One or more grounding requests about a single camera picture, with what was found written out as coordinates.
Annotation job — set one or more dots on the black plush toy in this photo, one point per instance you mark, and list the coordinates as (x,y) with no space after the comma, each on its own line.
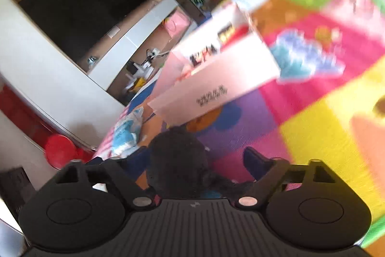
(177,160)

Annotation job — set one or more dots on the black television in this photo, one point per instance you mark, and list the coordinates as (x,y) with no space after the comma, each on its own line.
(81,4)

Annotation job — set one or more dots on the watermelon ball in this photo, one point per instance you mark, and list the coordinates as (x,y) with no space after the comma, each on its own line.
(198,0)

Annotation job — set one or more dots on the red stool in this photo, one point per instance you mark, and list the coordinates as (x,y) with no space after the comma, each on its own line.
(60,151)

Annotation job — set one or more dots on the blue tissue pack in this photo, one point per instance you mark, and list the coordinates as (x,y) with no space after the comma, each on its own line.
(127,130)

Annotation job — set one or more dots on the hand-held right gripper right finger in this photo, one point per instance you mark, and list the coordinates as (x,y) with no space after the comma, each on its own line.
(255,162)

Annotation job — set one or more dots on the small silver shelf ornament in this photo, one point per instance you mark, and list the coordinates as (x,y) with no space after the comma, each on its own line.
(92,59)

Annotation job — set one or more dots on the pink gift bag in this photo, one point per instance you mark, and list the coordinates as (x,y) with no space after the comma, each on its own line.
(177,25)

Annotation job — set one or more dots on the pink cardboard box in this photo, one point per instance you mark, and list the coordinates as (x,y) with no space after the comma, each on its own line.
(228,76)

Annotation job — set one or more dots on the white wall switch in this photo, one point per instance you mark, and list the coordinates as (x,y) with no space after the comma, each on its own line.
(113,32)

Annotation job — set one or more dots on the white and wood wall cabinet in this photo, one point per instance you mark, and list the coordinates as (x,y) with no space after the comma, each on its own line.
(60,88)

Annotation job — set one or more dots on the colourful cartoon play mat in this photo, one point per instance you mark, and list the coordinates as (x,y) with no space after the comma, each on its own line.
(315,130)

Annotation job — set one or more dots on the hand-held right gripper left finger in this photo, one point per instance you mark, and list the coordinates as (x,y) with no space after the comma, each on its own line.
(137,163)

